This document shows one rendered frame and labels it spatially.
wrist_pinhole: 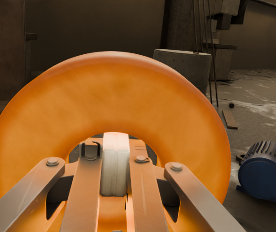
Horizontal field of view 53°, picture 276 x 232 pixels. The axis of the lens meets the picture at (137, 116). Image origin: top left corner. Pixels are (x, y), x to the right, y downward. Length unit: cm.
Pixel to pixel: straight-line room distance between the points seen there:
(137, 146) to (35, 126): 6
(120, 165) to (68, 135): 4
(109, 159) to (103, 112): 3
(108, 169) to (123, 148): 1
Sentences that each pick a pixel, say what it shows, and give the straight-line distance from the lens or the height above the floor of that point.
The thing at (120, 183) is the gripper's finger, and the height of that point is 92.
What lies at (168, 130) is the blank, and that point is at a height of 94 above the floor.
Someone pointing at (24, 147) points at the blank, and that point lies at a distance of 18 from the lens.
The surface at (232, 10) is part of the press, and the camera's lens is 810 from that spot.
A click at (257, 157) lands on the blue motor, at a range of 195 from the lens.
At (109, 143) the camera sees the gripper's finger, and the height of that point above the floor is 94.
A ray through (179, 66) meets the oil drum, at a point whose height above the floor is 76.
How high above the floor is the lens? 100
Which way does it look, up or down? 16 degrees down
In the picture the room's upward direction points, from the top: 5 degrees clockwise
